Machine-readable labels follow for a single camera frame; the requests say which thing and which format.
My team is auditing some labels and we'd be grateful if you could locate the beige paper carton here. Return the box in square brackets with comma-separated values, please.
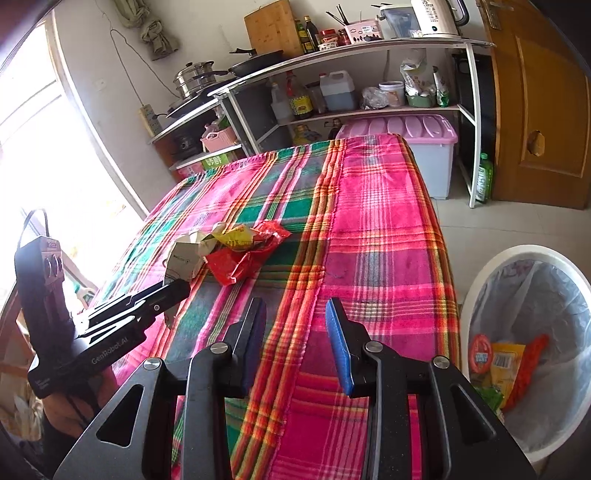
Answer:
[163, 230, 217, 284]

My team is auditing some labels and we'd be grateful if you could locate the yellow chip bag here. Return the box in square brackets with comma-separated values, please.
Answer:
[490, 342, 526, 409]

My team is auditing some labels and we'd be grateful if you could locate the green snack bag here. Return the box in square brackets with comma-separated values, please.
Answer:
[475, 386, 504, 414]

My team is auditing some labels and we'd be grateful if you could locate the red plastic bag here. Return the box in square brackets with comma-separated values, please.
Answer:
[501, 334, 550, 412]

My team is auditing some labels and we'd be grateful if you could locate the white trash bin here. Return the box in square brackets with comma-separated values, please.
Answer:
[460, 245, 590, 466]

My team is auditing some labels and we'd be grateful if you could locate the left hand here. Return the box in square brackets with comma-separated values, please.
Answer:
[42, 368, 118, 438]

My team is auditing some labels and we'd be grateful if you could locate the red crumpled wrapper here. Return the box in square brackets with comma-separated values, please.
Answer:
[204, 220, 291, 286]

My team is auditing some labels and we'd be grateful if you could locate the green cardboard box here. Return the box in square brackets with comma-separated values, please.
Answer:
[200, 151, 243, 171]

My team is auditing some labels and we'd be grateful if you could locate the pink plastic basket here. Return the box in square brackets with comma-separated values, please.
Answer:
[201, 127, 238, 152]

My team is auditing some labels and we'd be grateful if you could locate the white power strip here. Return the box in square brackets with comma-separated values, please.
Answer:
[139, 104, 162, 138]

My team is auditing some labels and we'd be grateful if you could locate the pink plaid tablecloth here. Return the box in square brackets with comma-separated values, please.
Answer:
[95, 134, 461, 479]

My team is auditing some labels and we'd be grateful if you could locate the black induction cooker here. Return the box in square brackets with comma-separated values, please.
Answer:
[166, 80, 231, 119]

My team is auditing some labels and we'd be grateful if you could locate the steel steamer pot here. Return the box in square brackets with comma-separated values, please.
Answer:
[173, 61, 216, 99]

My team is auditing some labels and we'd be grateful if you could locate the dark sauce bottle yellow label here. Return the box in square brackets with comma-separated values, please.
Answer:
[287, 71, 314, 119]

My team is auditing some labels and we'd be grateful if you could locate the black frying pan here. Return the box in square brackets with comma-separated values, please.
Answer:
[212, 48, 283, 78]

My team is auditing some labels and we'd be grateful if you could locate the green plastic bottle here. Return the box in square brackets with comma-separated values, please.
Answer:
[476, 152, 494, 204]

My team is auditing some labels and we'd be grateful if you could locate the white oil jug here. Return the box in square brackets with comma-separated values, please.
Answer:
[320, 70, 358, 112]

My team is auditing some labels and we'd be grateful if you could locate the wooden cutting board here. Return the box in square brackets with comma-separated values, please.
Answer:
[245, 0, 304, 59]

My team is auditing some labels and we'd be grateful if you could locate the hanging grey cloth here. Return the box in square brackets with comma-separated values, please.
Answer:
[113, 0, 180, 61]

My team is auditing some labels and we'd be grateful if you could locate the dark soy sauce bottle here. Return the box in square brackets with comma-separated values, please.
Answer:
[304, 15, 321, 51]

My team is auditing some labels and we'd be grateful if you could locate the white plastic tub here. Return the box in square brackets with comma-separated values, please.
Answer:
[379, 80, 407, 108]

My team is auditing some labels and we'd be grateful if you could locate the pink lid storage box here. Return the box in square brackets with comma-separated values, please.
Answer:
[335, 114, 459, 200]

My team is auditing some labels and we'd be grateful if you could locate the pink chopstick holder box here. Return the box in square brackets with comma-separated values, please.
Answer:
[346, 19, 384, 44]

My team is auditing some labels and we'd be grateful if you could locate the white metal shelf rack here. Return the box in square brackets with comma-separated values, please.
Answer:
[151, 37, 483, 199]

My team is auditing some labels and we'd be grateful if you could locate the clear plastic container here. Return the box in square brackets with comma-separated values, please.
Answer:
[380, 5, 422, 38]

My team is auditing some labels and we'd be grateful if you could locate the wooden door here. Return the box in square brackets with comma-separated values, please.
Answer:
[479, 1, 590, 209]

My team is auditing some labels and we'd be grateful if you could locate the white electric kettle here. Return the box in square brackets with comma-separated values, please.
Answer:
[411, 0, 470, 38]

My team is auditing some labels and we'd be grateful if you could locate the window frame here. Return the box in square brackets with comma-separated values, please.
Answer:
[1, 14, 146, 293]

